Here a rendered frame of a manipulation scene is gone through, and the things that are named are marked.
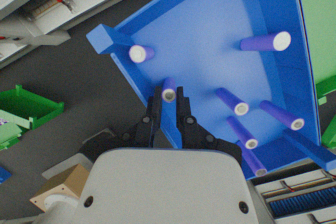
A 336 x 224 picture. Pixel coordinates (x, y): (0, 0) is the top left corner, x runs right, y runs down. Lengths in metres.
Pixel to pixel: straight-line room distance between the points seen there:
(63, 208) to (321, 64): 1.03
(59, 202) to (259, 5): 0.86
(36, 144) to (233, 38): 1.39
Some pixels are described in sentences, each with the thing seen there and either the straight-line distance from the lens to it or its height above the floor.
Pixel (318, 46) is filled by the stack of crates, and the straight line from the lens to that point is 0.54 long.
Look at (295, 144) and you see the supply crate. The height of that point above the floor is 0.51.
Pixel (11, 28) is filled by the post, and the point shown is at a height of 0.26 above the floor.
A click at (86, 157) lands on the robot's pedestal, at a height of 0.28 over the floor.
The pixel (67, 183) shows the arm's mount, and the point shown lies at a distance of 0.72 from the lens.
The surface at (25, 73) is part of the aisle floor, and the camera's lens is 1.11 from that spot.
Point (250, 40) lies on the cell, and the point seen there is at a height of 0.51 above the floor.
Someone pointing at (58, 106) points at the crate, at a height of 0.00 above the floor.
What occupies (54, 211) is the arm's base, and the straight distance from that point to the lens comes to 0.77.
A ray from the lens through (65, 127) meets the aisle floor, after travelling 1.11.
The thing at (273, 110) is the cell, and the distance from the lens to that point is 0.24.
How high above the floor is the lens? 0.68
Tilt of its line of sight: 69 degrees down
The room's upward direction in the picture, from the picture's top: 176 degrees counter-clockwise
